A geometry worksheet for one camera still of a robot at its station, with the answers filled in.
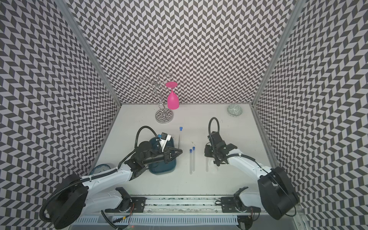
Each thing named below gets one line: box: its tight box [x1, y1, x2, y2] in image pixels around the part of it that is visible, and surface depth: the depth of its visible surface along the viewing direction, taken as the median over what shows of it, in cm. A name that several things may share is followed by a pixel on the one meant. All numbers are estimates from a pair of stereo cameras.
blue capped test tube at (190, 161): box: [189, 149, 193, 175], surface depth 90 cm
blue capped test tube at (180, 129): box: [177, 126, 184, 150], surface depth 75 cm
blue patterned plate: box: [89, 163, 112, 176], surface depth 82 cm
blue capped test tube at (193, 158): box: [192, 146, 196, 172], surface depth 91 cm
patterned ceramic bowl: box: [226, 103, 243, 117], surface depth 113 cm
